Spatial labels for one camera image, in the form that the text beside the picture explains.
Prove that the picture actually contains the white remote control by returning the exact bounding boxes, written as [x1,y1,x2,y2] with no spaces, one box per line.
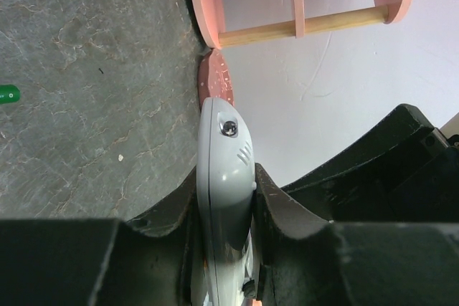
[197,97,257,305]

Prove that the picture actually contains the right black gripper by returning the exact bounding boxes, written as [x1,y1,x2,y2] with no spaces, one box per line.
[283,104,458,223]

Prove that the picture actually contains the green battery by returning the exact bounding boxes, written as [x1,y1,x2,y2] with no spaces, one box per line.
[0,85,21,105]

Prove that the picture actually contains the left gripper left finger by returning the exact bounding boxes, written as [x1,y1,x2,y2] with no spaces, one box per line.
[1,172,207,305]

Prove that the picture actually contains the pink dotted plate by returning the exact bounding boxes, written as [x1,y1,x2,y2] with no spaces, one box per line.
[197,49,235,107]

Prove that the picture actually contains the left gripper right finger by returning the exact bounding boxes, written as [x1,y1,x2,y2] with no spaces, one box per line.
[252,164,458,305]

